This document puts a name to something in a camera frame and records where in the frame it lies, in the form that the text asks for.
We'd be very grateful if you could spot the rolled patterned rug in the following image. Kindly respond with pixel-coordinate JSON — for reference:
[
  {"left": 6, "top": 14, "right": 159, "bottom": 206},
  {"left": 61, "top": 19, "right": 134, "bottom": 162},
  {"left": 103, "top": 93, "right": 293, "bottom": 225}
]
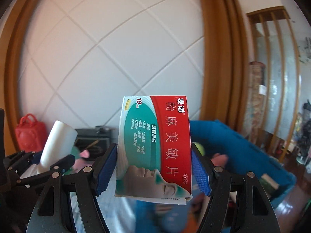
[{"left": 242, "top": 62, "right": 266, "bottom": 144}]

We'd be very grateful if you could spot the red bear-shaped plastic bag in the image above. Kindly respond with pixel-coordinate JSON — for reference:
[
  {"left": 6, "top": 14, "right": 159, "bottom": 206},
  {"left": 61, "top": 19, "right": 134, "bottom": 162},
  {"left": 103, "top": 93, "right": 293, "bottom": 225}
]
[{"left": 15, "top": 114, "right": 48, "bottom": 152}]

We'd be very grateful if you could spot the red teal medicine box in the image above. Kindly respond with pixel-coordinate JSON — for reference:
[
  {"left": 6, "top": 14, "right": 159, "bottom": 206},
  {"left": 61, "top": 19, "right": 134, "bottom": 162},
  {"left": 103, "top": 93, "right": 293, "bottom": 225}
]
[{"left": 115, "top": 95, "right": 192, "bottom": 205}]

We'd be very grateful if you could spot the black gift box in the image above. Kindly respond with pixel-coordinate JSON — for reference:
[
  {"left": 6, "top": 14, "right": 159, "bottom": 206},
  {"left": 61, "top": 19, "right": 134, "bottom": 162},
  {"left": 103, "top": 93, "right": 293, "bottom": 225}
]
[{"left": 74, "top": 126, "right": 114, "bottom": 161}]

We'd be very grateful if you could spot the pink pig plush teal dress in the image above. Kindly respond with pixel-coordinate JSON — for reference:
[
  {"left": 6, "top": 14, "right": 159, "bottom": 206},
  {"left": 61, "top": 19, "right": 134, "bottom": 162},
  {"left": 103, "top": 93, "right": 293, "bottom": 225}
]
[{"left": 71, "top": 146, "right": 92, "bottom": 173}]

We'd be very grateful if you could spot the wooden door frame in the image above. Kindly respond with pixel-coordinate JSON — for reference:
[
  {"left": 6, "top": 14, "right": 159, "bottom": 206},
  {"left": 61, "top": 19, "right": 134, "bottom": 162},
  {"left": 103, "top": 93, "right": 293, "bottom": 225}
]
[{"left": 1, "top": 0, "right": 248, "bottom": 154}]

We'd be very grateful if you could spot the blue plastic storage crate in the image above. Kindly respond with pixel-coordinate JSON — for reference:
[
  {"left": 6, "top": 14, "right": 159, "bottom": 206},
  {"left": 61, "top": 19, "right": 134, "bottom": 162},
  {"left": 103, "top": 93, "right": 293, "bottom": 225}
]
[{"left": 134, "top": 119, "right": 297, "bottom": 233}]

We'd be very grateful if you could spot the wooden glass partition screen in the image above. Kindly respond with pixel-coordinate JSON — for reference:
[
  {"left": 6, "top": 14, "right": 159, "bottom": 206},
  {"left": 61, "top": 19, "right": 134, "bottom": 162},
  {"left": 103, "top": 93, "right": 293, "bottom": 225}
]
[{"left": 247, "top": 6, "right": 301, "bottom": 163}]

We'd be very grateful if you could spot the pink pig plush red dress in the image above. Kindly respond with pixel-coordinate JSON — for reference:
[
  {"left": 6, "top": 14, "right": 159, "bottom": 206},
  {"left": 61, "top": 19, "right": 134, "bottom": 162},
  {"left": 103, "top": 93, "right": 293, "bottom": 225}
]
[{"left": 210, "top": 153, "right": 229, "bottom": 168}]

